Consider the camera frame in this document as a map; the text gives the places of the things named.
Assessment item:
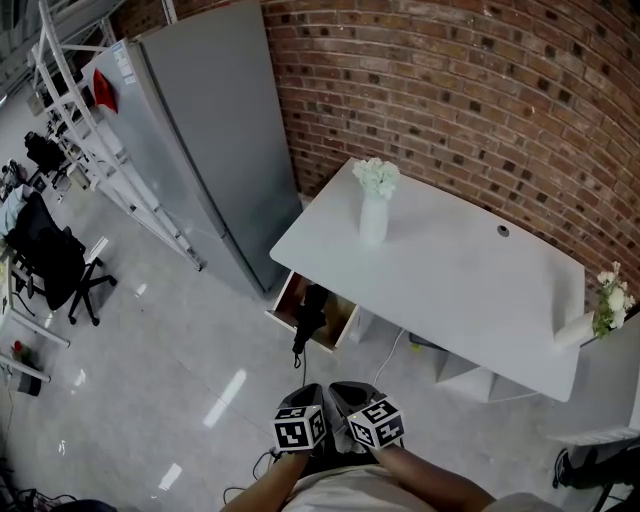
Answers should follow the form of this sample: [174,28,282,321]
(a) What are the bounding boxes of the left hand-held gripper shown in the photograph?
[270,383,329,453]

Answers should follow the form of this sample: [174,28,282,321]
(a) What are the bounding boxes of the black cloth item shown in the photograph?
[291,283,331,369]

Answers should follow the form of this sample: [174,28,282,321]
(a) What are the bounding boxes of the person's left forearm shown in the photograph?
[219,449,314,512]

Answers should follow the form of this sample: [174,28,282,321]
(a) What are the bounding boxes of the person's right forearm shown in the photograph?
[372,443,496,512]

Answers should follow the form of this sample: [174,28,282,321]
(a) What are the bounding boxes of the white side table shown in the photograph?
[544,309,640,446]

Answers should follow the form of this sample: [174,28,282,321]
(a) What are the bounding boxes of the red paper tag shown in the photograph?
[93,68,120,114]

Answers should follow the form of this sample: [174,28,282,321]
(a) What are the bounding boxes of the person's white shoe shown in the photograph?
[332,424,370,455]

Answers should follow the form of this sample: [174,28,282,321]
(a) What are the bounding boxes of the white desk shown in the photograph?
[269,157,586,404]

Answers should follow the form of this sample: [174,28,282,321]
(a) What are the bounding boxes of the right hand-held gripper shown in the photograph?
[328,382,405,450]

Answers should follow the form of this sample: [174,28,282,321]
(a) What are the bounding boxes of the white power cable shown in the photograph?
[372,327,407,389]

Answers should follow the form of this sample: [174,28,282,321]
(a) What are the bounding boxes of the black metal table leg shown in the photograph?
[594,477,640,512]

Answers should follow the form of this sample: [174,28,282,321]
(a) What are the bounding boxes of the person's black trousers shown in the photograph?
[299,447,384,474]

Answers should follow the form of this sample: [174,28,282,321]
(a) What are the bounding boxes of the wooden drawer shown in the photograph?
[264,271,360,354]

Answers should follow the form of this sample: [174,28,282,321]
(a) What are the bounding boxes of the pale green garment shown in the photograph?
[0,184,27,237]

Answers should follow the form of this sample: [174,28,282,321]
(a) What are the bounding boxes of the cream flowers green leaves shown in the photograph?
[592,260,636,341]

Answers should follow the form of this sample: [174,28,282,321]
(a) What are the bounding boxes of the grey box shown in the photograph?
[17,372,44,399]

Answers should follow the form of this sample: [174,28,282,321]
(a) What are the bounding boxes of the pale white flower bouquet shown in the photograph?
[351,157,401,200]

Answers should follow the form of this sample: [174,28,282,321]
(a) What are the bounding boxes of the white metal table frame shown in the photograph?
[0,239,71,386]

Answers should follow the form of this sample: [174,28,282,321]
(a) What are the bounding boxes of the black office chair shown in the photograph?
[4,192,119,326]
[23,130,69,189]

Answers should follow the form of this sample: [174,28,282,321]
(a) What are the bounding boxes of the white label sticker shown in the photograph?
[112,39,139,86]

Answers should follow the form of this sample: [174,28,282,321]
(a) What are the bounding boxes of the grey refrigerator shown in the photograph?
[82,0,304,296]

